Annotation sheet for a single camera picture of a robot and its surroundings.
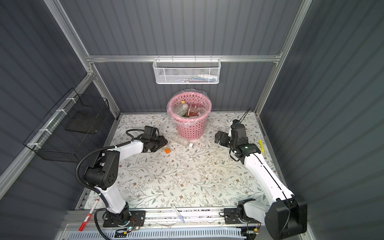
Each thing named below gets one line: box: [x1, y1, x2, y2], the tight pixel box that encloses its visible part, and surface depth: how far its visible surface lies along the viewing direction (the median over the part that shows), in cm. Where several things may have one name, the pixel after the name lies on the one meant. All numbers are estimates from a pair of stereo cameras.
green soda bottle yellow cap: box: [175, 100, 189, 117], surface depth 95 cm
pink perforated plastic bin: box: [168, 91, 212, 140], surface depth 96 cm
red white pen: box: [78, 199, 100, 232], surface depth 75 cm
